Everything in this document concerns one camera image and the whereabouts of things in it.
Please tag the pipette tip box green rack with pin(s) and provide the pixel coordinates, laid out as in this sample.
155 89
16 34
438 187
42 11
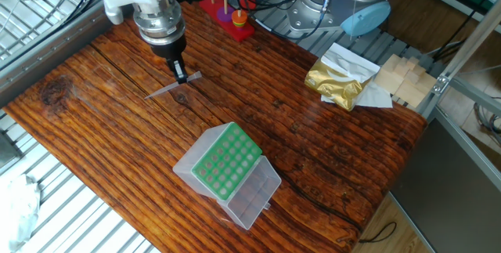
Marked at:
227 159

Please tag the crumpled white plastic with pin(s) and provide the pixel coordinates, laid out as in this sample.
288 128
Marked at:
19 210

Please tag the gold foil packet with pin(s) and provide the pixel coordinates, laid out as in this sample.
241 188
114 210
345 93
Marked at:
332 84

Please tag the white tissue paper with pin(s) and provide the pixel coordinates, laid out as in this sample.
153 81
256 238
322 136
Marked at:
352 61

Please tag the aluminium frame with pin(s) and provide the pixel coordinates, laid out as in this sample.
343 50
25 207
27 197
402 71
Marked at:
466 41

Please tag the grey flat panel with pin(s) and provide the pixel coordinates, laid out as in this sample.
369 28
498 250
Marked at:
442 190

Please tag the clear hinged box lid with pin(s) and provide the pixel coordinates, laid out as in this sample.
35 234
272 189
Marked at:
254 194

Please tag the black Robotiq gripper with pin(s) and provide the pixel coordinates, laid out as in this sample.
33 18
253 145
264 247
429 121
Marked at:
170 49

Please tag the clear large pipette tip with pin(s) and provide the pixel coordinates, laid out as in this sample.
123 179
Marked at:
160 91

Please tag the wooden block puzzle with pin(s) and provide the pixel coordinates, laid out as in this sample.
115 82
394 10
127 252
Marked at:
407 84

